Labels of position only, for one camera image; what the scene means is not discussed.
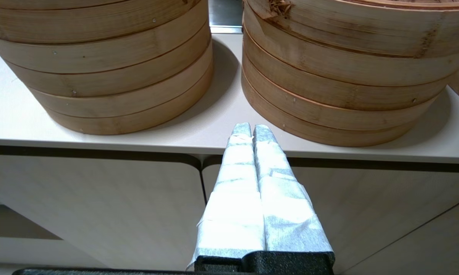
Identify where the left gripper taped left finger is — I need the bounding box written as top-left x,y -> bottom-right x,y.
187,123 -> 267,270

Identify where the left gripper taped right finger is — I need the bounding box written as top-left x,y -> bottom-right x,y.
252,124 -> 335,253

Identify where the white cabinet door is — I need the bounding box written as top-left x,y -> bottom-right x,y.
0,147 -> 207,270
342,195 -> 459,275
202,153 -> 459,272

